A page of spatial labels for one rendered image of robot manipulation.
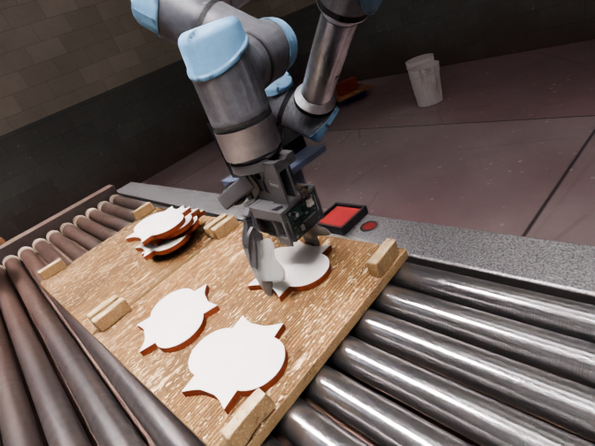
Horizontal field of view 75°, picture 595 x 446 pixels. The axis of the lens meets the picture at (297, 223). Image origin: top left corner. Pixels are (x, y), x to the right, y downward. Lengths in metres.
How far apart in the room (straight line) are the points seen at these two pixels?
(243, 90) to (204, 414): 0.36
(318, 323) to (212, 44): 0.34
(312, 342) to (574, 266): 0.32
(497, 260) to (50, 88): 5.56
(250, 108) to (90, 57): 5.54
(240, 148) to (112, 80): 5.54
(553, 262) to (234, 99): 0.42
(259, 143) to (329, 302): 0.23
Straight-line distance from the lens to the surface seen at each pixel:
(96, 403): 0.65
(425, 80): 4.24
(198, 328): 0.59
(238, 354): 0.51
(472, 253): 0.58
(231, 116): 0.46
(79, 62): 5.92
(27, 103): 5.74
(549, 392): 0.43
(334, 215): 0.73
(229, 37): 0.45
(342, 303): 0.52
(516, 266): 0.56
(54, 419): 0.69
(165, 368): 0.59
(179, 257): 0.84
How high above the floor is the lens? 1.27
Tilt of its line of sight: 27 degrees down
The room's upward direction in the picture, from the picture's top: 23 degrees counter-clockwise
